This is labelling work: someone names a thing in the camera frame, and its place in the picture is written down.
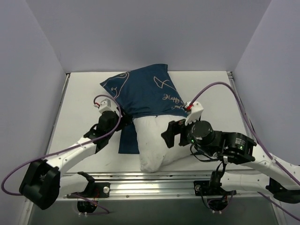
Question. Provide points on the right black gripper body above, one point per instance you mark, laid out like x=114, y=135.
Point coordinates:
x=176, y=131

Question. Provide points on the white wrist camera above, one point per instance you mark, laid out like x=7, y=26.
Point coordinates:
x=194, y=111
x=105, y=105

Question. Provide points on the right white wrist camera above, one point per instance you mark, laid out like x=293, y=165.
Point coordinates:
x=194, y=111

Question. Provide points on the white pillow insert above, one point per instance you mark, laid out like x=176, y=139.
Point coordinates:
x=153, y=151

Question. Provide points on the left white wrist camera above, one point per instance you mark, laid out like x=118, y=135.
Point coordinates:
x=105, y=105

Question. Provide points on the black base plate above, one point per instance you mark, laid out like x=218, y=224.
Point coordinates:
x=204, y=188
x=103, y=188

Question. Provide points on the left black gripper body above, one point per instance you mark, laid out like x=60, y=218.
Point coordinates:
x=120, y=116

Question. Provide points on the aluminium mounting rail frame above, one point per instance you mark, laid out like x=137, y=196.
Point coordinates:
x=136, y=198

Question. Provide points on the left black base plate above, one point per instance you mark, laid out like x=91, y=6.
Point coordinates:
x=103, y=188

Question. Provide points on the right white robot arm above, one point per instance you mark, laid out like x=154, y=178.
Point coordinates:
x=274, y=176

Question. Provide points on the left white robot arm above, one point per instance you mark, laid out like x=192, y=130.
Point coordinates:
x=44, y=180

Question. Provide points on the blue fish-print pillowcase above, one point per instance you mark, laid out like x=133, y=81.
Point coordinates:
x=147, y=92

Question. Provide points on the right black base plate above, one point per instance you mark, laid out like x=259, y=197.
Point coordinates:
x=204, y=188

